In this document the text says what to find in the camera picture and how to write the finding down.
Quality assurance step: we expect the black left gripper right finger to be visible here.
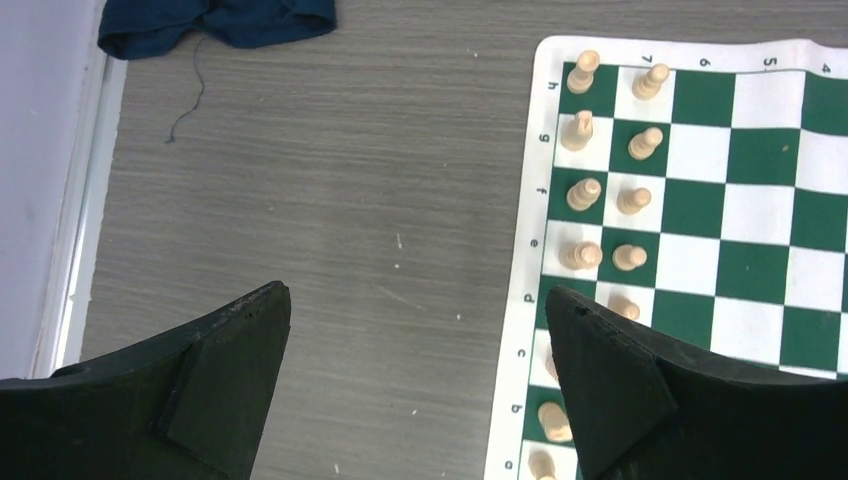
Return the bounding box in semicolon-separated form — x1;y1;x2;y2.
545;286;847;479

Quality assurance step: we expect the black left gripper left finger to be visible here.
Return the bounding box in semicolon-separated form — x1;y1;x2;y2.
1;281;291;479

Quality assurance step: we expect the white chess piece b8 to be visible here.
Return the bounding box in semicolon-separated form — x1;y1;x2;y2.
537;402;573;443

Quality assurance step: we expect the white chess piece c8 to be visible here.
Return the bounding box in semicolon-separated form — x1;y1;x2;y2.
545;348;559;382

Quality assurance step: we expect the white chess pawn d7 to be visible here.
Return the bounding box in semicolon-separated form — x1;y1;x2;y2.
608;296;641;321

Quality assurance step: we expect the white chess piece a8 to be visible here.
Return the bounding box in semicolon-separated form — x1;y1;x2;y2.
527;450;557;480

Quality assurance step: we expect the white chess pawn e7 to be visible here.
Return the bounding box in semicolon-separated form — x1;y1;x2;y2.
612;244;648;271

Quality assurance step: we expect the white chess piece e8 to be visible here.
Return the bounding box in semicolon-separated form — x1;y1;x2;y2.
559;241;603;270

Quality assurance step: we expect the white chess pawn f7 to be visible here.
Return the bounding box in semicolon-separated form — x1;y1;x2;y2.
616;187;652;215

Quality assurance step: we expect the white chess piece f8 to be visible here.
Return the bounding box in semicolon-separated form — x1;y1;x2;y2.
566;177;602;211

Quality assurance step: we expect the green white chess mat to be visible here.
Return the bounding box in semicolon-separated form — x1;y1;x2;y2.
484;35;847;479

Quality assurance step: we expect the white chess pawn g7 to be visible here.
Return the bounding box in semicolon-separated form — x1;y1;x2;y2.
628;127;664;161

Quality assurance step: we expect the white chess piece g8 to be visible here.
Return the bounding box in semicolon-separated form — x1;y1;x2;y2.
560;110;594;152

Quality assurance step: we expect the white chess pawn h7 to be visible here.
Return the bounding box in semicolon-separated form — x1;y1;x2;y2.
632;63;670;101

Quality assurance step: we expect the white chess piece h8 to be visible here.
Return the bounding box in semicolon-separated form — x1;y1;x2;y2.
566;50;600;94

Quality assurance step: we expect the dark blue cloth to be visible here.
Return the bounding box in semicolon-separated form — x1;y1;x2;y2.
97;0;338;60

